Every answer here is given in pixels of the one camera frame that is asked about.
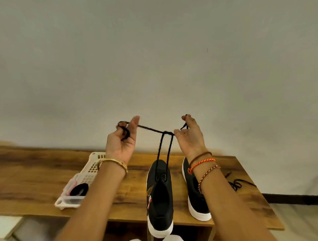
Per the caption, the person's right hand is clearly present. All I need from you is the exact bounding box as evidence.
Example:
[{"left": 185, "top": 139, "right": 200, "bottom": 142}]
[{"left": 173, "top": 114, "right": 209, "bottom": 165}]

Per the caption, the person's left hand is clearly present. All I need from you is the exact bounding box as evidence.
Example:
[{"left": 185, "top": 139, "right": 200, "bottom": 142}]
[{"left": 105, "top": 116, "right": 141, "bottom": 166}]

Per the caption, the black band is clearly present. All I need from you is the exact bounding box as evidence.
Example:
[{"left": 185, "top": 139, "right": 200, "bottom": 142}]
[
  {"left": 69, "top": 182, "right": 90, "bottom": 198},
  {"left": 117, "top": 115, "right": 190, "bottom": 182}
]

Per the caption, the black sneaker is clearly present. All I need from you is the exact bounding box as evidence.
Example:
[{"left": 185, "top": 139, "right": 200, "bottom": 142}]
[
  {"left": 145, "top": 158, "right": 175, "bottom": 239},
  {"left": 180, "top": 156, "right": 213, "bottom": 222}
]

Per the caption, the black shoelace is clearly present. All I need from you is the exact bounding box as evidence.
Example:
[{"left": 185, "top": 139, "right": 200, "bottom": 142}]
[{"left": 224, "top": 171, "right": 258, "bottom": 193}]

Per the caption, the person's left forearm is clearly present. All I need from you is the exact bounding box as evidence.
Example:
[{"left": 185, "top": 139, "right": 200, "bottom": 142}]
[{"left": 55, "top": 161, "right": 129, "bottom": 241}]

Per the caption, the person's right forearm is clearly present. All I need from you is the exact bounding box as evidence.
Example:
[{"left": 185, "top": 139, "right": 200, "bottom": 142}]
[{"left": 191, "top": 154, "right": 277, "bottom": 241}]

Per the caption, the white plastic lattice basket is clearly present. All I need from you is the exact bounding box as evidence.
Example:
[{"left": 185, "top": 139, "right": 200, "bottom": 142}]
[{"left": 54, "top": 151, "right": 107, "bottom": 211}]

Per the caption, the white box under table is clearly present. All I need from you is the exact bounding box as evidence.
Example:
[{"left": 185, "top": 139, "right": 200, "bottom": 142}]
[{"left": 0, "top": 215, "right": 24, "bottom": 241}]

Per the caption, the gold bracelet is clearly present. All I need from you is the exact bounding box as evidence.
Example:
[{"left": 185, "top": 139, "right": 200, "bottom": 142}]
[{"left": 97, "top": 157, "right": 130, "bottom": 175}]

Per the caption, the orange braided bracelet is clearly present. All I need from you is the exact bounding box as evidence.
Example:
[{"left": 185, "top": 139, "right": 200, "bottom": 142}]
[{"left": 186, "top": 157, "right": 222, "bottom": 195}]

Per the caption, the clear container with red handles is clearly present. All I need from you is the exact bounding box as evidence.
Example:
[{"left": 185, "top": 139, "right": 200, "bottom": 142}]
[{"left": 60, "top": 171, "right": 100, "bottom": 207}]

